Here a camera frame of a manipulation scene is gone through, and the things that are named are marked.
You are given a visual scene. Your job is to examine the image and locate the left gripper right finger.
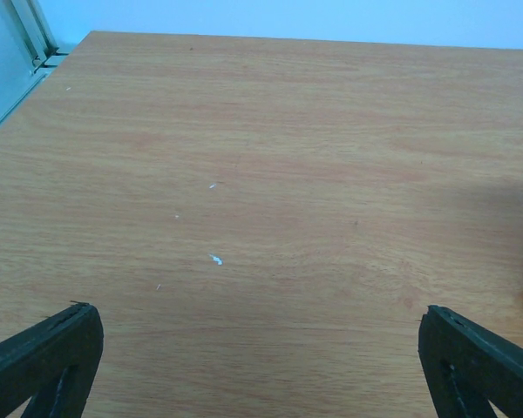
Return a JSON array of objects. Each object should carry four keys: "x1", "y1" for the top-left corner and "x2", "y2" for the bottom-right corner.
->
[{"x1": 418, "y1": 305, "x2": 523, "y2": 417}]

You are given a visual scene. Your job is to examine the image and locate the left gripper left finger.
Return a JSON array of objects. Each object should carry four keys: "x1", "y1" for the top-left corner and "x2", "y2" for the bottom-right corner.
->
[{"x1": 0, "y1": 302, "x2": 104, "y2": 417}]

